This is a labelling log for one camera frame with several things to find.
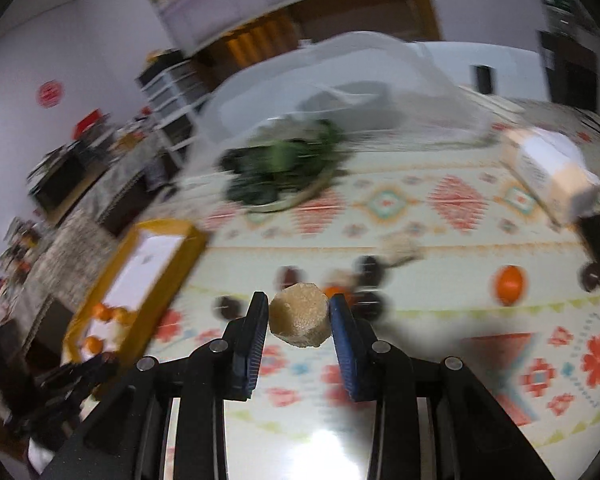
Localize red round wall decoration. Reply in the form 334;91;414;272
37;80;65;108

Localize cloth-covered cabinet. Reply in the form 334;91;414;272
10;160;181;321

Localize patterned floor mat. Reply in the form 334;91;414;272
150;95;600;480

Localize beige sugarcane chunk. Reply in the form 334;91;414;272
382;234;423;265

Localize yellow tray with white inside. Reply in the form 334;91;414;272
61;217;210;403

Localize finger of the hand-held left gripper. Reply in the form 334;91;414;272
35;352;119;400
7;396;85;442

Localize white mesh food cover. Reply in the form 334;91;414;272
190;31;493;181

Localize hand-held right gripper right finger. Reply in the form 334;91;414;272
329;294;556;480

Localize brown wooden furniture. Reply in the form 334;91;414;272
195;0;443;68

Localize green leafy vegetables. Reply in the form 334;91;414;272
220;120;346;206

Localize white plastic drawer unit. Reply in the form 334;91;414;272
139;57;208;161

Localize red box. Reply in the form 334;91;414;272
75;110;103;136

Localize black appliance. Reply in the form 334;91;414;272
30;152;91;211

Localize beige carton with white label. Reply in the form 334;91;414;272
499;126;600;226

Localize pale round plate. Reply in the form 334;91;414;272
245;160;337;213

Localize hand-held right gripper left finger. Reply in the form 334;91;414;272
40;291;271;480

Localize dark shelf unit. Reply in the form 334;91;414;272
537;0;600;106

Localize beige polygonal cake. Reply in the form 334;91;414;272
269;282;331;350

